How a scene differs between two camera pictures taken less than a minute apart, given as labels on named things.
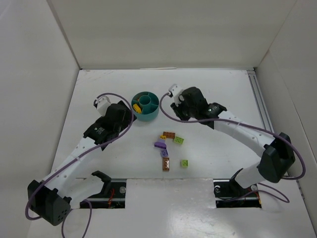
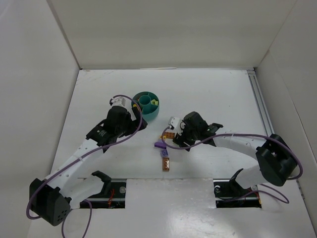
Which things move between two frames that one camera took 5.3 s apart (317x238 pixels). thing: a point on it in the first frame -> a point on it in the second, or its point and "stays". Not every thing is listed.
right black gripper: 180,114 -> 180,140
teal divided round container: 145,105 stays
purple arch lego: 160,145 stays
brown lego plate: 170,135 stays
